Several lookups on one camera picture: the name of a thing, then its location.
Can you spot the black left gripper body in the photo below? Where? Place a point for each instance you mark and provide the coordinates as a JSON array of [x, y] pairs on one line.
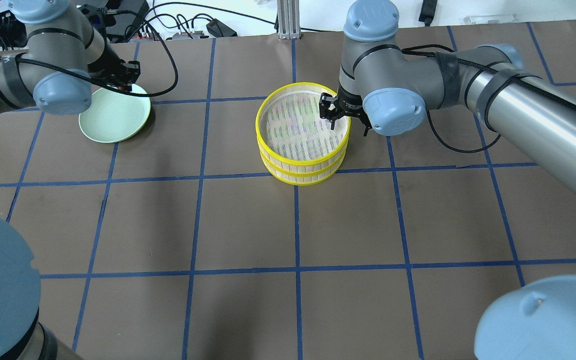
[[109, 71]]

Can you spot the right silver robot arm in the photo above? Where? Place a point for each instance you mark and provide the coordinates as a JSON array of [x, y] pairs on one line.
[[391, 95]]

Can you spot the aluminium frame post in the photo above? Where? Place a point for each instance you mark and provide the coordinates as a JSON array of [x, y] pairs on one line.
[[288, 19]]

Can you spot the pale green plate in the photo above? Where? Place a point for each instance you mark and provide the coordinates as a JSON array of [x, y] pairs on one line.
[[114, 117]]

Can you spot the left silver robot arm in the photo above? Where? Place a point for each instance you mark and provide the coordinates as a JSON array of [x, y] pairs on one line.
[[65, 56]]

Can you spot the black power adapter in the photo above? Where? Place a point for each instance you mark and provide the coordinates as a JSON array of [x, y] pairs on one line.
[[218, 29]]

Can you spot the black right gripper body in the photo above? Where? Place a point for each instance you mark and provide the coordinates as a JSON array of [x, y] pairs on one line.
[[348, 106]]

